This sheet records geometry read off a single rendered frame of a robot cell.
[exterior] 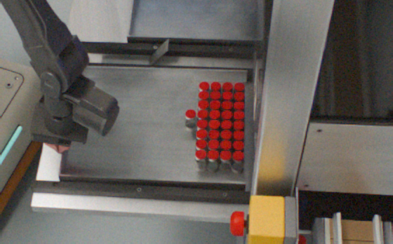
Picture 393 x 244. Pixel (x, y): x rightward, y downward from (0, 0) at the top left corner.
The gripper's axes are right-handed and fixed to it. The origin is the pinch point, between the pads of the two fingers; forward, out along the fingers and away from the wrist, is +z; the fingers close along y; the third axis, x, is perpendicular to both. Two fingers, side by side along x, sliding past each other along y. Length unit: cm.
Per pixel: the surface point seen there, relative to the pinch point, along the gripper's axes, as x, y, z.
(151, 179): -5.2, 17.7, -3.2
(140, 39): 28.4, 11.3, -1.2
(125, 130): 7.1, 11.6, 1.2
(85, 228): 28, 3, 92
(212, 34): 33.0, 26.3, -1.2
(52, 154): 0.5, -1.5, 3.5
